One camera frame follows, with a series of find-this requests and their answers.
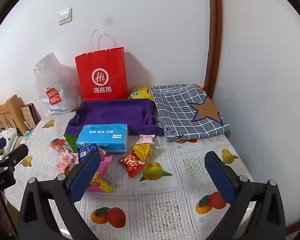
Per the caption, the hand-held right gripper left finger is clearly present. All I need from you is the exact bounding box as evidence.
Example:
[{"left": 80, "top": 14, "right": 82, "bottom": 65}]
[{"left": 19, "top": 151, "right": 102, "bottom": 240}]

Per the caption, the red paper bag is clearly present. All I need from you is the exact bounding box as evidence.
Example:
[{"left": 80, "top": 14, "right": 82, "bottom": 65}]
[{"left": 75, "top": 29, "right": 128, "bottom": 100}]

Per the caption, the blue snack packet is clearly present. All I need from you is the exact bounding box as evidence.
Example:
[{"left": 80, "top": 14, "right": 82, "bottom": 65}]
[{"left": 77, "top": 143, "right": 99, "bottom": 163}]

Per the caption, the fruit print tablecloth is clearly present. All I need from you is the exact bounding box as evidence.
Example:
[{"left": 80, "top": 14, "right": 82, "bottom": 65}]
[{"left": 4, "top": 111, "right": 255, "bottom": 240}]

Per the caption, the pink white long snack packet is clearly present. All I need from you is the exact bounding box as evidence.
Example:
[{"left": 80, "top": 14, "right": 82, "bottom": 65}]
[{"left": 136, "top": 134, "right": 155, "bottom": 145}]

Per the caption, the pale pink snack packet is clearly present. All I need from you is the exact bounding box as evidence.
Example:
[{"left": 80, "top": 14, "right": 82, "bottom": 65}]
[{"left": 55, "top": 153, "right": 80, "bottom": 174}]

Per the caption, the wooden headboard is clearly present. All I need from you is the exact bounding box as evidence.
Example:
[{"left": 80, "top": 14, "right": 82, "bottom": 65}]
[{"left": 0, "top": 94, "right": 29, "bottom": 135}]

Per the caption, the yellow triangular snack packet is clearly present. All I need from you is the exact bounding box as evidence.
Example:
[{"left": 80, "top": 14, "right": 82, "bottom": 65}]
[{"left": 132, "top": 142, "right": 153, "bottom": 164}]

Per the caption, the brown wooden door frame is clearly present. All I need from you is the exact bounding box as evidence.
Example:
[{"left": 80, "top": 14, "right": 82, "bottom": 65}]
[{"left": 204, "top": 0, "right": 223, "bottom": 98}]

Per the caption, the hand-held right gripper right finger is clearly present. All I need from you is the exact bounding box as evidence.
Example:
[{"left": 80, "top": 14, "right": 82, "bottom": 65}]
[{"left": 204, "top": 151, "right": 287, "bottom": 240}]

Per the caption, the grey checked cloth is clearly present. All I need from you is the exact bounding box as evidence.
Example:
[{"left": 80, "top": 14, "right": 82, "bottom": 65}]
[{"left": 150, "top": 84, "right": 230, "bottom": 143}]

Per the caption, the yellow pink snack packet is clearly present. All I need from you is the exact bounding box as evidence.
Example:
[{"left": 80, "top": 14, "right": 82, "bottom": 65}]
[{"left": 86, "top": 166, "right": 113, "bottom": 194}]

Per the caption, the white light switch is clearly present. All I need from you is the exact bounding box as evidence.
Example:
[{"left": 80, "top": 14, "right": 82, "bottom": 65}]
[{"left": 58, "top": 7, "right": 73, "bottom": 26}]

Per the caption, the yellow snack bag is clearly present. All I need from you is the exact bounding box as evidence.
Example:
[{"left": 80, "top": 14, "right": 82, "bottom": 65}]
[{"left": 128, "top": 86, "right": 155, "bottom": 102}]

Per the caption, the green triangular snack packet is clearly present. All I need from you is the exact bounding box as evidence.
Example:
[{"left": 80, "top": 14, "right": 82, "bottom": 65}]
[{"left": 63, "top": 133, "right": 79, "bottom": 153}]

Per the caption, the patterned book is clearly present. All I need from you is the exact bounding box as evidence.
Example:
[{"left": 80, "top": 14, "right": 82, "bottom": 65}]
[{"left": 21, "top": 102, "right": 42, "bottom": 130}]

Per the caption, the red snack packet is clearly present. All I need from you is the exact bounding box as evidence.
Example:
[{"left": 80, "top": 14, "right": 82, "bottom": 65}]
[{"left": 118, "top": 149, "right": 147, "bottom": 178}]

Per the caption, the white floral cloth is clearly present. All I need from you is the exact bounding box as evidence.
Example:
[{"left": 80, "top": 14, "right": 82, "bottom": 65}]
[{"left": 0, "top": 127, "right": 18, "bottom": 155}]

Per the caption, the purple towel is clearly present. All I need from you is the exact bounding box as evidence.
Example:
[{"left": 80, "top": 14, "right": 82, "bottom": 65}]
[{"left": 65, "top": 99, "right": 165, "bottom": 137}]

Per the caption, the white plastic bag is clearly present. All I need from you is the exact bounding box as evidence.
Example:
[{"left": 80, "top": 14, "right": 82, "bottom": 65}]
[{"left": 34, "top": 52, "right": 82, "bottom": 115}]

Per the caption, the blue tissue pack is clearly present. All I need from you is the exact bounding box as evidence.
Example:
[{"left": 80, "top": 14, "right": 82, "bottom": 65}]
[{"left": 76, "top": 123, "right": 129, "bottom": 155}]

